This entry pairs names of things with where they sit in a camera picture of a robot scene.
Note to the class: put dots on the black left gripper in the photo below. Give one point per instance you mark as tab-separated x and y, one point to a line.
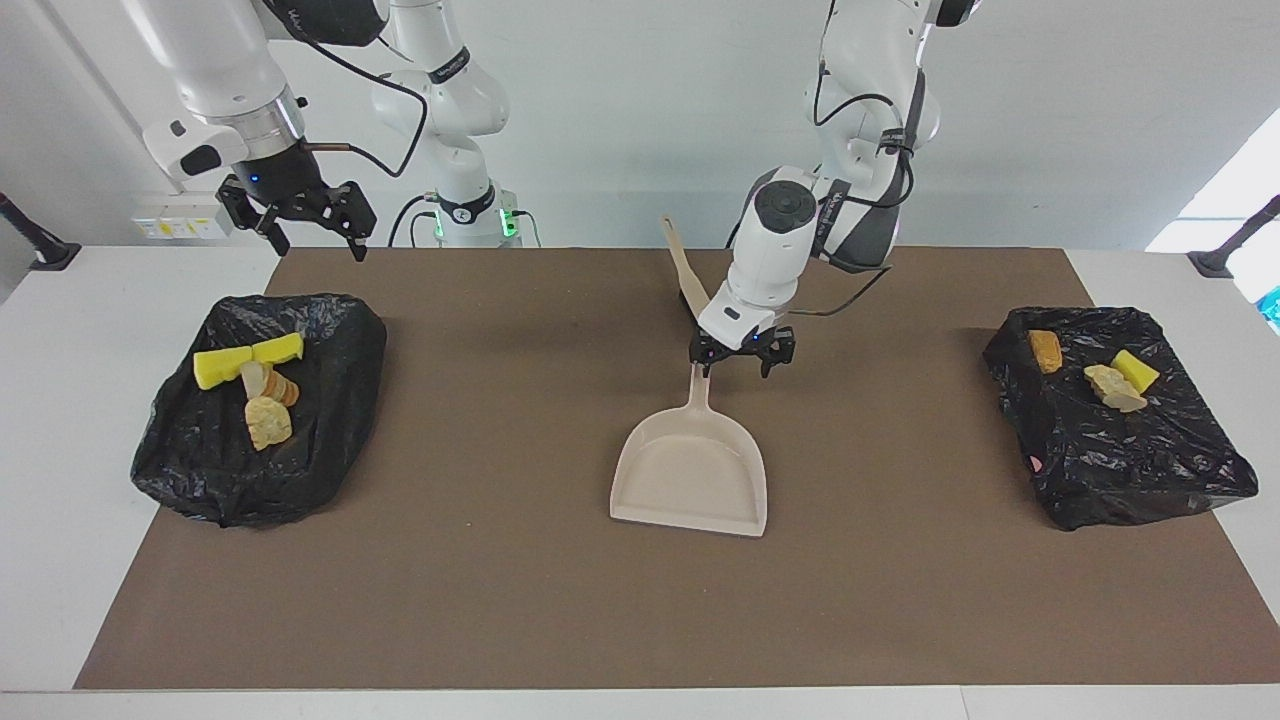
745	342

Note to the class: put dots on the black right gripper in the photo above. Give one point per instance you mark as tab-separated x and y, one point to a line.
285	180

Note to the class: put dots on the beige brush black bristles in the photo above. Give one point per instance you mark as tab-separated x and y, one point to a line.
685	265

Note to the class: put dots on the notched yellow sponge piece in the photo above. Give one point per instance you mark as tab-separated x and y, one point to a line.
278	349

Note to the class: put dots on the beige plastic dustpan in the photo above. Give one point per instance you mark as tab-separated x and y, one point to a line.
690	480

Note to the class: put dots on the orange striped bread roll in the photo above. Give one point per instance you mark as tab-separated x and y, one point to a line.
272	385

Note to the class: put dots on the yellow sponge wedge piece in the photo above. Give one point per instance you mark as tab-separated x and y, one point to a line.
220	368

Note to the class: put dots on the pale round bread piece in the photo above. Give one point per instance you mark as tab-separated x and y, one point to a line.
268	423

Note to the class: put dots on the brown bread nugget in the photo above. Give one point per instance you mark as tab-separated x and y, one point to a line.
1046	352

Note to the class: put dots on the yellow sponge green backing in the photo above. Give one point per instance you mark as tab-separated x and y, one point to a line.
1137	370

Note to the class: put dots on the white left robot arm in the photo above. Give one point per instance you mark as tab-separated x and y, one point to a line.
780	250

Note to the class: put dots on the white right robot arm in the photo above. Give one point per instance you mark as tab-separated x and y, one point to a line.
220	70

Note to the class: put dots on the black bag-lined trash bin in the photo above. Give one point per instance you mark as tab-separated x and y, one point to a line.
330	440

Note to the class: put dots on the black bag-lined bin pink spot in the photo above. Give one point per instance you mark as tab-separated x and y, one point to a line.
1110	460

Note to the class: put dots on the black stand clamp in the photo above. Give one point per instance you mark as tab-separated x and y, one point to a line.
35	245
1230	250

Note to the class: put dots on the brown table mat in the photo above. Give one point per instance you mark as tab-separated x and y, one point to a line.
600	620

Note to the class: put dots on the teal object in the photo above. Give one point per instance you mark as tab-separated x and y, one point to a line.
1272	308

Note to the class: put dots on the white wall socket box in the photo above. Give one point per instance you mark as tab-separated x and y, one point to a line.
165	225

